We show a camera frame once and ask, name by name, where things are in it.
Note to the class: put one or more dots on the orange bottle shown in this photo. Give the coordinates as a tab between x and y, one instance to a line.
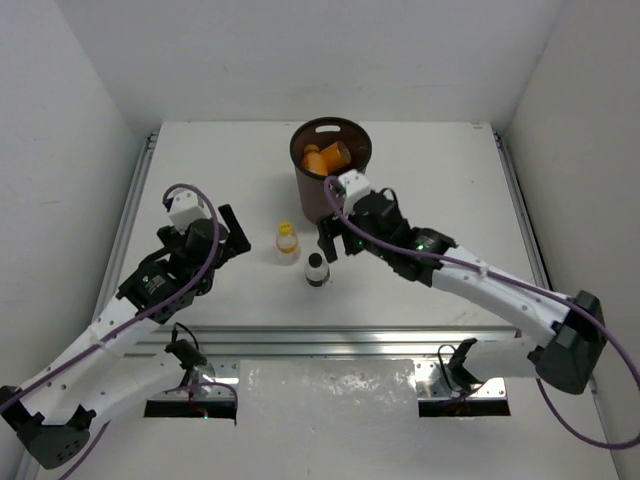
336	156
313	161

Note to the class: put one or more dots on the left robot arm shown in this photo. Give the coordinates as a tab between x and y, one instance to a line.
56	413

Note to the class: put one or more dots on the white foam cover sheet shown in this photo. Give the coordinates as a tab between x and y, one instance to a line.
314	395

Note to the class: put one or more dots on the clear bottle yellow cap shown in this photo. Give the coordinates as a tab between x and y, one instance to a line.
287	244

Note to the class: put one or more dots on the dark brown plastic bin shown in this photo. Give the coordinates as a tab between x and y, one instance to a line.
323	132

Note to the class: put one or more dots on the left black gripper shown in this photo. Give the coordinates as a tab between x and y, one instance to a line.
226	240

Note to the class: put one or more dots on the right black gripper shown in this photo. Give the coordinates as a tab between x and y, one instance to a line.
328	229

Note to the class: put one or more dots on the aluminium table frame rail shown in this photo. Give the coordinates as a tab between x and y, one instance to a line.
261	310

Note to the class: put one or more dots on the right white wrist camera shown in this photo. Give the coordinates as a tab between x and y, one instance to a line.
353	186

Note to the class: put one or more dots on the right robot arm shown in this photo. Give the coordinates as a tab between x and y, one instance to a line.
561	337

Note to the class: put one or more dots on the clear bottle black cap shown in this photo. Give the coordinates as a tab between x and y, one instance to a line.
316	270

